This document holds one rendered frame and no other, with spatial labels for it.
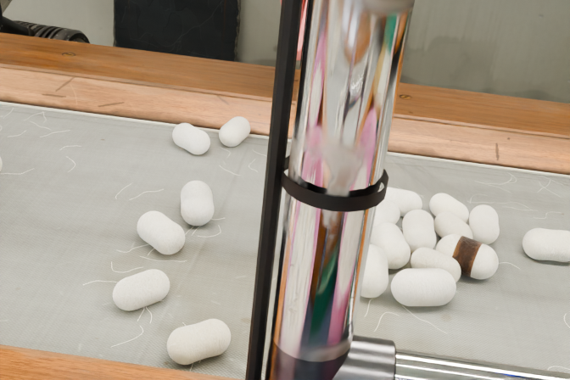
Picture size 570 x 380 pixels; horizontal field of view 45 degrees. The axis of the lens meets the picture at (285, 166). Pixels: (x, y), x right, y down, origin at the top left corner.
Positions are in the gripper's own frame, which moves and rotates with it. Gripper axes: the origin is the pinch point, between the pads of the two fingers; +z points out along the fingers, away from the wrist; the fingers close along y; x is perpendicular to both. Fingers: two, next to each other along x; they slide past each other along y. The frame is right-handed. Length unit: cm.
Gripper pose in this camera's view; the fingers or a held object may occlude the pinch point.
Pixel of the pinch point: (298, 46)
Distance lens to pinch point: 51.8
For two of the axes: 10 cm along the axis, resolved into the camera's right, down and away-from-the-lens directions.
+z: -1.6, 9.0, -4.0
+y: 9.9, 1.5, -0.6
